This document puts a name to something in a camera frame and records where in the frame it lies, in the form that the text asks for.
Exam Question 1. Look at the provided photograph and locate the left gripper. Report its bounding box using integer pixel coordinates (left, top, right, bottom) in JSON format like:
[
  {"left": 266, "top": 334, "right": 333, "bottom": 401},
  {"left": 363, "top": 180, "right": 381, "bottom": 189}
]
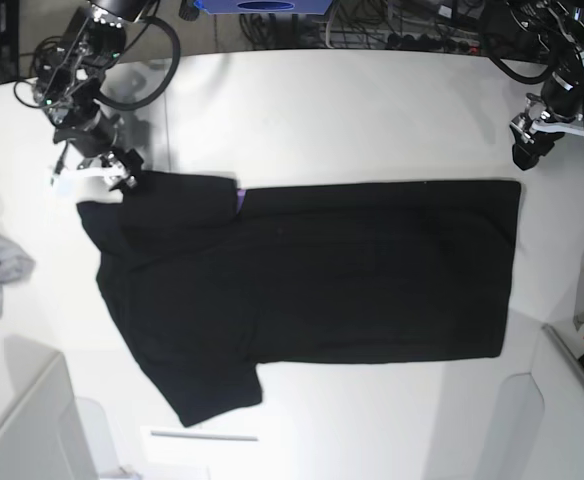
[{"left": 509, "top": 93, "right": 584, "bottom": 171}]

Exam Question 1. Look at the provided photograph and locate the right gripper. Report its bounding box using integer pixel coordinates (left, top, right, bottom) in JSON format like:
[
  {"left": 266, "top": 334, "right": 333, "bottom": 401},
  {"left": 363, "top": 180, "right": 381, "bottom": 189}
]
[{"left": 54, "top": 117, "right": 144, "bottom": 194}]

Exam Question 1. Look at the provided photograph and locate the black T-shirt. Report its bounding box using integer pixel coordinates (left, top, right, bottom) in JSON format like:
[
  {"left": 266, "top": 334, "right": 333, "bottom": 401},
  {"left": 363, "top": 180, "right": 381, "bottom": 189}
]
[{"left": 77, "top": 172, "right": 522, "bottom": 427}]

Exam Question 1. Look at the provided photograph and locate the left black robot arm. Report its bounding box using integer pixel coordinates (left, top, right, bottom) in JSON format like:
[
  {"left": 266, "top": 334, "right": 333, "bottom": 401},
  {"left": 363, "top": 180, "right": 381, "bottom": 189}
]
[{"left": 478, "top": 1, "right": 584, "bottom": 171}]

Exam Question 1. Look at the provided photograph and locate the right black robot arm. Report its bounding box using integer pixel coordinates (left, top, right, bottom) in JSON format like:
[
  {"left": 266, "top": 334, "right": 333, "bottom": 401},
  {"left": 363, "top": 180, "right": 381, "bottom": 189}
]
[{"left": 15, "top": 1, "right": 181, "bottom": 192}]

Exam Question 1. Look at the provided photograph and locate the black power strip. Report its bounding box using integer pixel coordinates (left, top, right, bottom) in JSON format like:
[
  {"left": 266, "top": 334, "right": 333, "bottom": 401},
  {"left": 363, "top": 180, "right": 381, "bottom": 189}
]
[{"left": 384, "top": 33, "right": 481, "bottom": 55}]

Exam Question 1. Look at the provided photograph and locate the blue plastic bin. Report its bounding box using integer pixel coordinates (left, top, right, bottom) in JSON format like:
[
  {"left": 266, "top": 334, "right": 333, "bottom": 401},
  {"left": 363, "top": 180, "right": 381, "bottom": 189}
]
[{"left": 194, "top": 0, "right": 332, "bottom": 15}]

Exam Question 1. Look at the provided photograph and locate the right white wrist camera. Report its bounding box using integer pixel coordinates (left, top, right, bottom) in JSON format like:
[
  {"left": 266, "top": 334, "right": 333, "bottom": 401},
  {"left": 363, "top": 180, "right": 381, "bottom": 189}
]
[{"left": 48, "top": 166, "right": 74, "bottom": 198}]

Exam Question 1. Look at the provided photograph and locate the white cable slot cover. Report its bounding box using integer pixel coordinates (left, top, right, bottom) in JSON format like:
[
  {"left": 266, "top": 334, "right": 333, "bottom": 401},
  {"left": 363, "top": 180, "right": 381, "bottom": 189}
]
[{"left": 141, "top": 426, "right": 264, "bottom": 469}]

